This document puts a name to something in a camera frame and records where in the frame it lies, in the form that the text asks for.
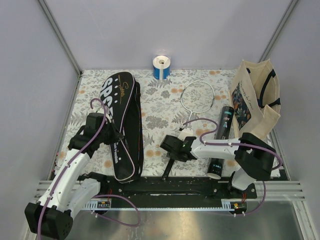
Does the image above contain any white unstrung badminton racket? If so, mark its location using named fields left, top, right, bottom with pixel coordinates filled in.
left=161, top=80, right=216, bottom=181

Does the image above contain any black sport racket cover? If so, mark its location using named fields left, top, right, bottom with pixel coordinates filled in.
left=100, top=71, right=144, bottom=183

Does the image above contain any black shuttlecock tube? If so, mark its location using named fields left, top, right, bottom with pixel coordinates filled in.
left=206, top=105, right=235, bottom=180

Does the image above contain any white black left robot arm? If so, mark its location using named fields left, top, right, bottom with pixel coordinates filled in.
left=24, top=112, right=123, bottom=240

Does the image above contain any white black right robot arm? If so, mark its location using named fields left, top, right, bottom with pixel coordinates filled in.
left=160, top=132, right=276, bottom=198

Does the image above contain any floral patterned table mat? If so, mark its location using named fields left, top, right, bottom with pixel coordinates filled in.
left=55, top=69, right=236, bottom=177

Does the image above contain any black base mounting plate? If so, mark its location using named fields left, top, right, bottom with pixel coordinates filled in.
left=98, top=175, right=257, bottom=200

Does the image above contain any blue white tape roll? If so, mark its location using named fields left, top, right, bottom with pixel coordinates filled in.
left=152, top=55, right=171, bottom=80

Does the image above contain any beige canvas tote bag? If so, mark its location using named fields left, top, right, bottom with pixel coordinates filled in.
left=229, top=59, right=281, bottom=140

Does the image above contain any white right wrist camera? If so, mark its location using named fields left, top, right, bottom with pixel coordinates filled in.
left=177, top=127, right=194, bottom=141

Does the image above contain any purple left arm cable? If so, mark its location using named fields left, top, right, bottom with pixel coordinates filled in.
left=37, top=97, right=142, bottom=240

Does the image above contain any aluminium frame rail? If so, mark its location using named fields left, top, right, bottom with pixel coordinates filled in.
left=36, top=172, right=305, bottom=212

